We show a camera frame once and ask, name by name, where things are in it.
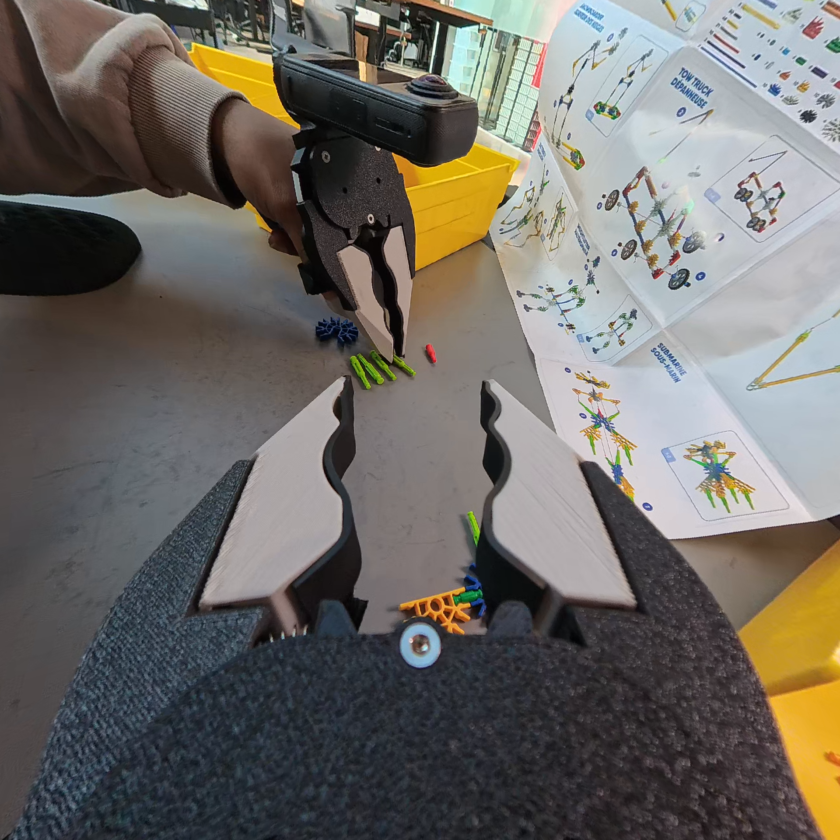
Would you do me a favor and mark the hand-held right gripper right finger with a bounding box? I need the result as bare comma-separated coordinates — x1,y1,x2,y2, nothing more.
474,378,637,637

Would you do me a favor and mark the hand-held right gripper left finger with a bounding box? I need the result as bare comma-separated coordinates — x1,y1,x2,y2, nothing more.
198,374,364,636

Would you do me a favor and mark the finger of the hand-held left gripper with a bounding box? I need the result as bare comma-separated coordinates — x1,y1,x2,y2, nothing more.
336,241,396,362
376,225,416,360

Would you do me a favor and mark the yellow plastic bin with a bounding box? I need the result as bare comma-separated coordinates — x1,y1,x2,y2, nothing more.
738,558,840,840
189,42,521,271

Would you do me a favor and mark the orange fan connector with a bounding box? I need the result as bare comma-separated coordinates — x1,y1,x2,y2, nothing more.
399,589,475,635

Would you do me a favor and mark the grey desk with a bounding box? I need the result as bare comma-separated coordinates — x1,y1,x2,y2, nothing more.
0,187,821,828

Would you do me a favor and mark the person's left hand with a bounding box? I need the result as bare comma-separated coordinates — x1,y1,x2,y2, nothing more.
210,98,308,258

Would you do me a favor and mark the black chair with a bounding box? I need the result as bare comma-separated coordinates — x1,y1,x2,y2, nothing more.
298,0,358,56

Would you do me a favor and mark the white small drawer cabinet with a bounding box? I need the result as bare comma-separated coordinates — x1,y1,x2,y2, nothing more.
453,26,547,153

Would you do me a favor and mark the brown top table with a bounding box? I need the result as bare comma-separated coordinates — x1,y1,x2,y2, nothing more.
357,0,494,76

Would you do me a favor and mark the printed instruction sheet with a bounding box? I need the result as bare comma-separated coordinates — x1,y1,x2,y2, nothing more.
489,0,840,540

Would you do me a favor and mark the black rounded object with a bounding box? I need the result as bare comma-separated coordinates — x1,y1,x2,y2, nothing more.
0,200,143,296

